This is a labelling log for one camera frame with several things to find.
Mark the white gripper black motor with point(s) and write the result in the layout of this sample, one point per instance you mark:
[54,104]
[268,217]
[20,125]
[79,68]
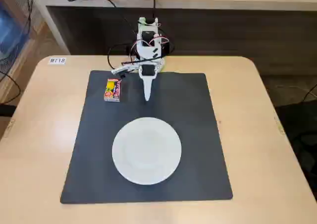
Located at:
[147,81]

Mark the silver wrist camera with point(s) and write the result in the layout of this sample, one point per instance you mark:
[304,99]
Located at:
[120,70]

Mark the lemon candy box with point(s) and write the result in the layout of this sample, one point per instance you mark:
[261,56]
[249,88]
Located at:
[112,91]

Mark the white round dish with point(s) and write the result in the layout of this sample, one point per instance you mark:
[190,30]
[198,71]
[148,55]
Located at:
[146,152]

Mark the dark grey square mat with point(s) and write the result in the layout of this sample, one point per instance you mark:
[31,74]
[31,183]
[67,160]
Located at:
[185,110]

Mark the white MT18 label sticker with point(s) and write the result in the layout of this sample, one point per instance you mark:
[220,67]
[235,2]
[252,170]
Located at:
[57,61]

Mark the black office chair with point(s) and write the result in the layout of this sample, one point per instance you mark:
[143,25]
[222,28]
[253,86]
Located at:
[304,134]

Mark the blue plastic container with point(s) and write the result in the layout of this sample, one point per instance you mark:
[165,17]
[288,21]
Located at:
[11,28]

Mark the beige counter desk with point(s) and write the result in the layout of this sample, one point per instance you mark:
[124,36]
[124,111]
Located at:
[223,1]

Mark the black chair part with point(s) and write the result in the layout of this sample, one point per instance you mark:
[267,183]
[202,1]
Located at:
[7,110]

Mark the metal table edge latch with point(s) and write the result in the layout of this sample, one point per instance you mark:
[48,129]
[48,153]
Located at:
[279,125]

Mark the white five-joint robot arm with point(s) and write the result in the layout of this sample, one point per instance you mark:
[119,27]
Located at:
[148,51]

